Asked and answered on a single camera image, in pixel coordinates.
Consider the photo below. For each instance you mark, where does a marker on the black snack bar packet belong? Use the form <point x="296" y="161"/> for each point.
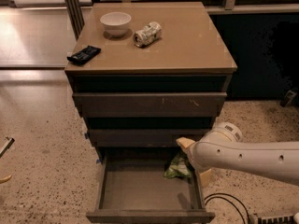
<point x="84" y="55"/>

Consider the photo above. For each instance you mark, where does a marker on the brown drawer cabinet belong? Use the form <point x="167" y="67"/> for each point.
<point x="190" y="56"/>

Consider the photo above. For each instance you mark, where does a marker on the crushed silver green can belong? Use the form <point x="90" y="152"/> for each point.
<point x="148" y="34"/>

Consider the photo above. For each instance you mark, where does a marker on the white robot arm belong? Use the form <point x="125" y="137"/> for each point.
<point x="222" y="147"/>

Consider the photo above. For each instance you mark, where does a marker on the yellow object at left edge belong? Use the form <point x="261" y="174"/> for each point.
<point x="5" y="179"/>

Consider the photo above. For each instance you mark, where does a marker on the middle drawer front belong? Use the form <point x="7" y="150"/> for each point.
<point x="142" y="137"/>

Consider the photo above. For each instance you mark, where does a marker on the open bottom drawer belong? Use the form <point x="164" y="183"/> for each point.
<point x="135" y="191"/>

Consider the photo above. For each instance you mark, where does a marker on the white ceramic bowl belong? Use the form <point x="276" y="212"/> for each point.
<point x="116" y="24"/>

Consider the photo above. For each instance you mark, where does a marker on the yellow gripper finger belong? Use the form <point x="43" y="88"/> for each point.
<point x="185" y="144"/>
<point x="204" y="177"/>

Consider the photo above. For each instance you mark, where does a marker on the power strip on floor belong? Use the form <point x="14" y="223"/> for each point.
<point x="275" y="219"/>

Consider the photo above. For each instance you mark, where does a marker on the metal object at left edge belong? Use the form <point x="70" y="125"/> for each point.
<point x="8" y="143"/>

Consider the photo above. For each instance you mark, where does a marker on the upper drawer front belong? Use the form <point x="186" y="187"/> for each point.
<point x="145" y="105"/>

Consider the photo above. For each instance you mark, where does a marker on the green rice chip bag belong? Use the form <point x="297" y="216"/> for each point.
<point x="178" y="167"/>

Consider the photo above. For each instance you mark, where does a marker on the dark object by wall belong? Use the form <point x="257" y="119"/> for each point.
<point x="288" y="98"/>

